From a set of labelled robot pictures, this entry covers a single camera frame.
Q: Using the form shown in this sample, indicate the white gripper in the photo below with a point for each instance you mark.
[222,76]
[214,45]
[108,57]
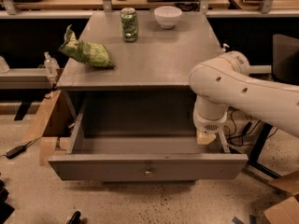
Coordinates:
[207,123]

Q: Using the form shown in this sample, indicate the grey top drawer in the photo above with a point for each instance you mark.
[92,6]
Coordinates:
[141,136]

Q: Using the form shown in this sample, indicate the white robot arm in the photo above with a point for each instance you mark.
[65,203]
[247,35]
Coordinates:
[224,82]

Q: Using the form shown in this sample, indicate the grey drawer cabinet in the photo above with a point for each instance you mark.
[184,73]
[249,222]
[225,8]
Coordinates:
[159,60]

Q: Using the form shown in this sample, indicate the black stand base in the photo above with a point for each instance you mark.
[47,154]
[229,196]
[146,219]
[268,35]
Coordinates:
[257,151]

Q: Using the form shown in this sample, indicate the white pump bottle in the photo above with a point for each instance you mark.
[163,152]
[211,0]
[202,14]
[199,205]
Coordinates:
[225,47]

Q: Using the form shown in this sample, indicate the cardboard box right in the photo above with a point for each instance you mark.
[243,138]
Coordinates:
[287,211]

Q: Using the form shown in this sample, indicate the cardboard box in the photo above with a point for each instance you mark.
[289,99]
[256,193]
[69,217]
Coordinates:
[50,127]
[287,211]

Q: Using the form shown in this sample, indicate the black office chair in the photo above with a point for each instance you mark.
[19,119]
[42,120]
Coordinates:
[285,66]

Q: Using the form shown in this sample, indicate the white bowl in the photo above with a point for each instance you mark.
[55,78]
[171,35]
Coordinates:
[167,17]

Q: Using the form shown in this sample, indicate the green chip bag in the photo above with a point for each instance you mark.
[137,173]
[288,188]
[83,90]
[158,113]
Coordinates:
[92,54]

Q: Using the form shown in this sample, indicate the green soda can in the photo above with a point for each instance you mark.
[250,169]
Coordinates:
[129,23]

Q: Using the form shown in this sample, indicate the cardboard box left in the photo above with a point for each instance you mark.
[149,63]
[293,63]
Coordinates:
[50,127]

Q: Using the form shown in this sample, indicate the black power adapter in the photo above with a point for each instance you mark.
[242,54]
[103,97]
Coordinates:
[14,152]

